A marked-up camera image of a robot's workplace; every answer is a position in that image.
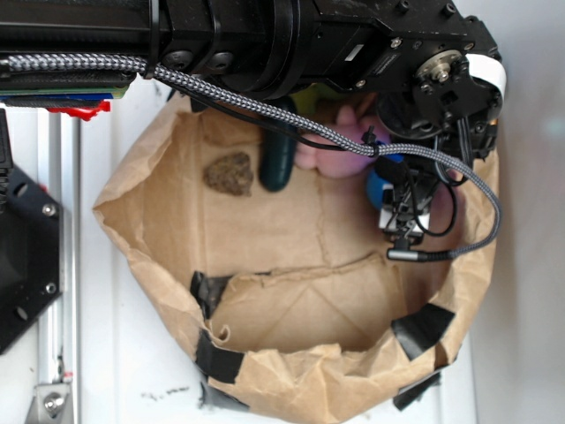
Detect pink plush bunny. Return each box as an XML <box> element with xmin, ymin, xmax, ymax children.
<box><xmin>294</xmin><ymin>105</ymin><xmax>390</xmax><ymax>178</ymax></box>

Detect grey braided cable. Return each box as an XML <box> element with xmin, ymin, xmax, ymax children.
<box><xmin>0</xmin><ymin>52</ymin><xmax>503</xmax><ymax>262</ymax></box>

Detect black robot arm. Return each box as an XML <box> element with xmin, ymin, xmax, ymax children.
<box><xmin>1</xmin><ymin>1</ymin><xmax>505</xmax><ymax>163</ymax></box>

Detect green plush toy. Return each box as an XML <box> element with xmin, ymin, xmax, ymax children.
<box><xmin>290</xmin><ymin>84</ymin><xmax>327</xmax><ymax>116</ymax></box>

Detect blue crocheted ball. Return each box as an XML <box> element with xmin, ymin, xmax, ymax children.
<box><xmin>365</xmin><ymin>170</ymin><xmax>388</xmax><ymax>210</ymax></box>

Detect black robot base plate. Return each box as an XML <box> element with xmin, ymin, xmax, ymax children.
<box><xmin>0</xmin><ymin>108</ymin><xmax>63</xmax><ymax>356</ymax></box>

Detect brown rock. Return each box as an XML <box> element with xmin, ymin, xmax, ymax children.
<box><xmin>204</xmin><ymin>152</ymin><xmax>254</xmax><ymax>196</ymax></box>

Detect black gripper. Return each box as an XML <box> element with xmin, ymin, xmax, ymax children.
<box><xmin>374</xmin><ymin>61</ymin><xmax>504</xmax><ymax>213</ymax></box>

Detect white plastic tray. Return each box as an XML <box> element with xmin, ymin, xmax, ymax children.
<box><xmin>80</xmin><ymin>74</ymin><xmax>480</xmax><ymax>424</ymax></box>

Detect brown paper bag bin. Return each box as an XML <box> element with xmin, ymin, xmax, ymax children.
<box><xmin>94</xmin><ymin>97</ymin><xmax>495</xmax><ymax>423</ymax></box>

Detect dark green toy cucumber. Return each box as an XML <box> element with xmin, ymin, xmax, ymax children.
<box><xmin>260</xmin><ymin>117</ymin><xmax>297</xmax><ymax>193</ymax></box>

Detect aluminium extrusion rail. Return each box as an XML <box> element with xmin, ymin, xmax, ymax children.
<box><xmin>38</xmin><ymin>110</ymin><xmax>80</xmax><ymax>384</ymax></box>

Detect red plastic clip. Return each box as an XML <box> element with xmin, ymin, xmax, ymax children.
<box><xmin>47</xmin><ymin>100</ymin><xmax>111</xmax><ymax>122</ymax></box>

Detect metal corner bracket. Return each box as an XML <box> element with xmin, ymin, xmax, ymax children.
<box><xmin>24</xmin><ymin>382</ymin><xmax>74</xmax><ymax>424</ymax></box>

